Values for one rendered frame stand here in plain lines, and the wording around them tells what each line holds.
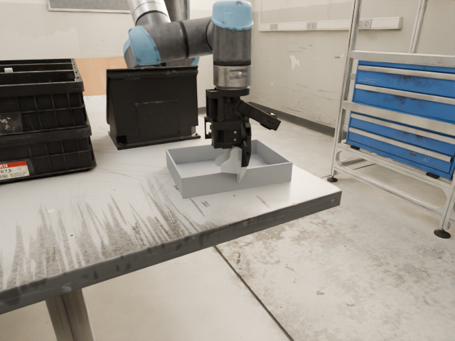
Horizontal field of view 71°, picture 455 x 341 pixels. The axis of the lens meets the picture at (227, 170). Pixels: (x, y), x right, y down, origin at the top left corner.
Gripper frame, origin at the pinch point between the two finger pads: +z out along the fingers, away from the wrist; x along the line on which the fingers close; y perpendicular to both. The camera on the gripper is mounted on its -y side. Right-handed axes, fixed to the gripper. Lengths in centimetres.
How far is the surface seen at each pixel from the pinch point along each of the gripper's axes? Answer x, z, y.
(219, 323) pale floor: -25, 73, -2
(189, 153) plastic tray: -19.4, 0.4, 7.0
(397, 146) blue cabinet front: -76, 33, -134
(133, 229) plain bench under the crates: 8.8, 3.3, 24.7
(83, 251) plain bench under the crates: 12.6, 3.3, 33.1
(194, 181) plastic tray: 0.2, -0.4, 10.7
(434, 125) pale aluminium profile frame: -55, 14, -133
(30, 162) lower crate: -21, -2, 45
